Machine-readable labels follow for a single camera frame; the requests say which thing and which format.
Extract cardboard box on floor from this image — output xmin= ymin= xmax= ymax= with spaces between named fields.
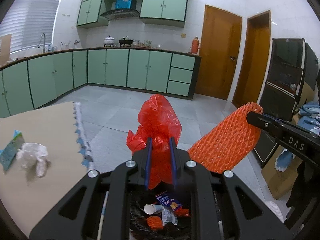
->
xmin=261 ymin=146 xmax=302 ymax=199

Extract light blue milk carton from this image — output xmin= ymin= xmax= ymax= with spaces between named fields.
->
xmin=0 ymin=130 xmax=25 ymax=172

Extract brown wooden door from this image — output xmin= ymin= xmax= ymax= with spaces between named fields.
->
xmin=232 ymin=10 xmax=271 ymax=107
xmin=195 ymin=5 xmax=242 ymax=100

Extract chrome kitchen faucet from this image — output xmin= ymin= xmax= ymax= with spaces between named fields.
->
xmin=37 ymin=33 xmax=46 ymax=54

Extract green upper kitchen cabinets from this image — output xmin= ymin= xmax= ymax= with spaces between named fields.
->
xmin=77 ymin=0 xmax=188 ymax=28

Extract white plastic bag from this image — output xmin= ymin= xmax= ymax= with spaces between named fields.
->
xmin=16 ymin=143 xmax=51 ymax=178

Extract black range hood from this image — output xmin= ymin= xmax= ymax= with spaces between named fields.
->
xmin=100 ymin=9 xmax=140 ymax=21

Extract orange foam fruit net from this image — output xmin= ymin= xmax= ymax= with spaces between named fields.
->
xmin=188 ymin=102 xmax=263 ymax=173

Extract red plastic bag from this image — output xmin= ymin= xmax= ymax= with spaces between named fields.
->
xmin=126 ymin=94 xmax=182 ymax=189

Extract black trash bin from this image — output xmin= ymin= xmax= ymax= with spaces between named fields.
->
xmin=130 ymin=189 xmax=191 ymax=239

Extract orange thermos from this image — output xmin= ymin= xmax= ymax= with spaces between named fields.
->
xmin=190 ymin=36 xmax=200 ymax=54

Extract white cooking pot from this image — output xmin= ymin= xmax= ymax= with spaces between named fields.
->
xmin=103 ymin=35 xmax=115 ymax=47

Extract green lower kitchen cabinets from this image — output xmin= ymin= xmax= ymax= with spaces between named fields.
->
xmin=1 ymin=47 xmax=201 ymax=118

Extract blue box on hood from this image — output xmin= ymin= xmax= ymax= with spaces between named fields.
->
xmin=114 ymin=0 xmax=136 ymax=9

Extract window with white blinds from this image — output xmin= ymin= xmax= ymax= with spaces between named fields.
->
xmin=1 ymin=0 xmax=60 ymax=53

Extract black refrigerator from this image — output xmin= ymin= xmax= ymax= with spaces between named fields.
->
xmin=252 ymin=37 xmax=320 ymax=168

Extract black wok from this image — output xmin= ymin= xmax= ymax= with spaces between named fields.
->
xmin=119 ymin=36 xmax=133 ymax=47

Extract green kitchen cabinets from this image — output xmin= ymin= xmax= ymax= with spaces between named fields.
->
xmin=77 ymin=0 xmax=188 ymax=28
xmin=1 ymin=47 xmax=201 ymax=118

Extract cardboard box with scale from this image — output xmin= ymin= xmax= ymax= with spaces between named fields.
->
xmin=0 ymin=34 xmax=11 ymax=66

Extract white paper cup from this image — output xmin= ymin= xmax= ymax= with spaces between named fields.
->
xmin=143 ymin=204 xmax=164 ymax=215

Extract blue snack bag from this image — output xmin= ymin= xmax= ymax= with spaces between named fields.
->
xmin=155 ymin=192 xmax=182 ymax=211

